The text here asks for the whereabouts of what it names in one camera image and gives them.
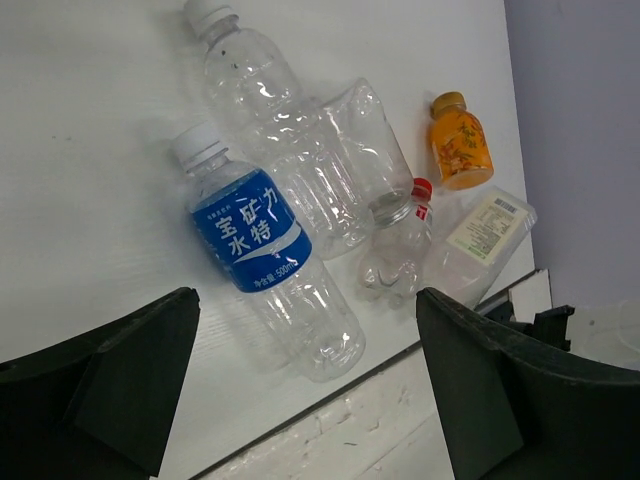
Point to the square white-label bottle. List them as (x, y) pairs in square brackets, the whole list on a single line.
[(465, 262)]

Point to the clear wide-mouth bottle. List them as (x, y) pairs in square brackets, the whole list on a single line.
[(373, 154)]

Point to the blue label water bottle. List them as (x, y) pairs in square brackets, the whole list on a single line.
[(254, 236)]

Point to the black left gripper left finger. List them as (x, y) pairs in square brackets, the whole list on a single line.
[(100, 405)]

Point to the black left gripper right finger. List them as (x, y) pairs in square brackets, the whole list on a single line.
[(514, 407)]

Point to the orange juice bottle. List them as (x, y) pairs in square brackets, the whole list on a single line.
[(458, 144)]

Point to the tall clear plastic bottle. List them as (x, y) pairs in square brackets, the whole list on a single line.
[(259, 102)]

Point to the red cap small bottle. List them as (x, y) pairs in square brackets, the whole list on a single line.
[(392, 269)]

